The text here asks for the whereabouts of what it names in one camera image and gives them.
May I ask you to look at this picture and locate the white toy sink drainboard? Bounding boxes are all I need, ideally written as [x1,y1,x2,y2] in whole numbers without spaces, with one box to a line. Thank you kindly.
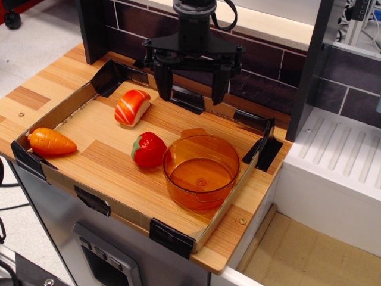
[274,108,380,256]

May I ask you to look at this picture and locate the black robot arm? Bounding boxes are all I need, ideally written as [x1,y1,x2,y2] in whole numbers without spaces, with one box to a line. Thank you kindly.
[143,1,245,105]

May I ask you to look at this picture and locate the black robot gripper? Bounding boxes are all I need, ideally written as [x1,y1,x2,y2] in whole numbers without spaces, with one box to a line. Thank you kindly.
[143,14,245,105]

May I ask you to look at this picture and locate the dark grey left post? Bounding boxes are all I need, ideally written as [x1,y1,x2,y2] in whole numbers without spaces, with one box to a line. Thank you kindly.
[76,0,109,64]

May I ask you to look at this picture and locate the red toy strawberry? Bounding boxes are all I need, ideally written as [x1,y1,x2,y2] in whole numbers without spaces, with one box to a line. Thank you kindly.
[131,132,167,167]

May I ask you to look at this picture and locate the orange transparent plastic pot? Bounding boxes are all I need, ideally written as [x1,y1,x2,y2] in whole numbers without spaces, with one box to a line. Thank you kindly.
[163,128,241,211]

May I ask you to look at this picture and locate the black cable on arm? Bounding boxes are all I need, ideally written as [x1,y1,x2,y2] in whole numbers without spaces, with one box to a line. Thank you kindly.
[210,0,238,32]

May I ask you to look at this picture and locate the cardboard fence with black tape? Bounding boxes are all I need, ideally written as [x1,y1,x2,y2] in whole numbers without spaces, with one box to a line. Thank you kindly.
[11,60,291,269]

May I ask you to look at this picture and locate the black caster wheel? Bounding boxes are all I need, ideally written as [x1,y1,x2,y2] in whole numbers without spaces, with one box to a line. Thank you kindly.
[4,10,21,30]

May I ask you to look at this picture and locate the orange toy carrot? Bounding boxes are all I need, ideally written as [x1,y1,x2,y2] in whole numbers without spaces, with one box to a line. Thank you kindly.
[27,128,77,155]

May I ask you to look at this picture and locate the grey toy oven front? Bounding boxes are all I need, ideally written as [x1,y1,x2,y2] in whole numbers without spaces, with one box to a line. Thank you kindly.
[8,162,211,285]

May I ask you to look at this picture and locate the salmon sushi toy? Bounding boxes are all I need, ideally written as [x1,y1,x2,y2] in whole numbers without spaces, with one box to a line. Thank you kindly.
[114,89,151,128]

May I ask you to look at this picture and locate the dark grey right post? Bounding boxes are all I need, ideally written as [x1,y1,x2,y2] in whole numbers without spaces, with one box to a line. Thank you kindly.
[286,1,341,142]

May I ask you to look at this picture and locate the dark grey post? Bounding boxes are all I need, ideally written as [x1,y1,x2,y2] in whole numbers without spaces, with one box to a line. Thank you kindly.
[76,0,109,64]
[286,1,341,142]

